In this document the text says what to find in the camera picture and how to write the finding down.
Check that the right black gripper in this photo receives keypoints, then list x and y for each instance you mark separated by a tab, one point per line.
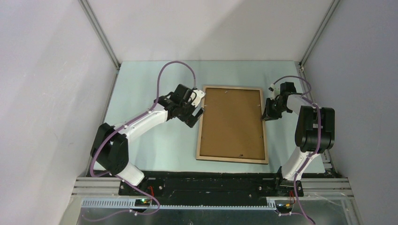
269	115

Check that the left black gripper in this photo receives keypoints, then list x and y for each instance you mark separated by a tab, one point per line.
190	117

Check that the brown cardboard backing board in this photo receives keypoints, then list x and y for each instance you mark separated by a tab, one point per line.
233	124

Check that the wooden picture frame with glass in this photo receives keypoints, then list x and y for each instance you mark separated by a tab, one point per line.
231	160

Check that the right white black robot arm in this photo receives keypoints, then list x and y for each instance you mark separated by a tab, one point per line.
314	133

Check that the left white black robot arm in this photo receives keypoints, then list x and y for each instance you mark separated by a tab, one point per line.
111	144

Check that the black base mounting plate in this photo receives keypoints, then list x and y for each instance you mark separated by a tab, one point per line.
216	192

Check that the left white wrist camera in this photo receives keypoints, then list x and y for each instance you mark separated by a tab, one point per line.
196	97

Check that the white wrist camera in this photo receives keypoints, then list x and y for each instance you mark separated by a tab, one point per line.
196	97
275	91

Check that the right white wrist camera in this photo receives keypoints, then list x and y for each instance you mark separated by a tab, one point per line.
275	91

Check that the left aluminium corner post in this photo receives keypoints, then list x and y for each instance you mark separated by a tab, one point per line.
93	20

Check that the aluminium corner post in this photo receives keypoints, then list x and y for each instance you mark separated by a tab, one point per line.
322	26
93	20

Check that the right aluminium corner post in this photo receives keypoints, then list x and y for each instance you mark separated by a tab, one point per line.
322	26

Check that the aluminium front rail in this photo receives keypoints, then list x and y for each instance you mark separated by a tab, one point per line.
311	187

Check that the grey slotted cable duct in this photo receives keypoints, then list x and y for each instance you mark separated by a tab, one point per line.
113	203

